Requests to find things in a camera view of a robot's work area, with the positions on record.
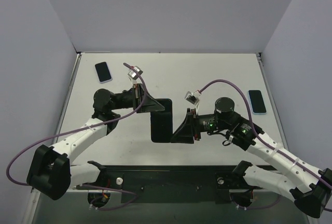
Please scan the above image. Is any black phone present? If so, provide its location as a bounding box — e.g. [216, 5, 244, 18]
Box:
[150, 99, 173, 143]

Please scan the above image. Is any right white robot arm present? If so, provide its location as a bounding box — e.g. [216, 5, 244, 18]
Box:
[171, 97, 331, 218]

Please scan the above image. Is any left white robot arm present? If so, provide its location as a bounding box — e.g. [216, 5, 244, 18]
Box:
[26, 83, 165, 200]

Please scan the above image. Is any phone in lilac case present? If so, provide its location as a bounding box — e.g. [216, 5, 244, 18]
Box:
[94, 62, 113, 83]

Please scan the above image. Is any phone in blue case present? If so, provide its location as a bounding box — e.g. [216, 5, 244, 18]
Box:
[248, 90, 267, 115]

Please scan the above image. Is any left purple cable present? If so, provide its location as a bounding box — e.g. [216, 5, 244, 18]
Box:
[5, 62, 148, 211]

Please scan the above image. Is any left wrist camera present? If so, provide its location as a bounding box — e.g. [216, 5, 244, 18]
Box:
[127, 66, 143, 85]

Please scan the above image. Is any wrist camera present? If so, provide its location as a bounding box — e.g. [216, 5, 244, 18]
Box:
[185, 90, 201, 111]
[127, 66, 143, 85]

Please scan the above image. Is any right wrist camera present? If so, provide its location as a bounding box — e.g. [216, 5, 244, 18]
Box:
[185, 90, 201, 111]

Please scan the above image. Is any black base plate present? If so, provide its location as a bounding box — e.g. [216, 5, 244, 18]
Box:
[70, 164, 283, 205]

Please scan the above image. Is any aluminium rail frame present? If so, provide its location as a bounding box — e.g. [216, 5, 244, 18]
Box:
[23, 53, 291, 223]

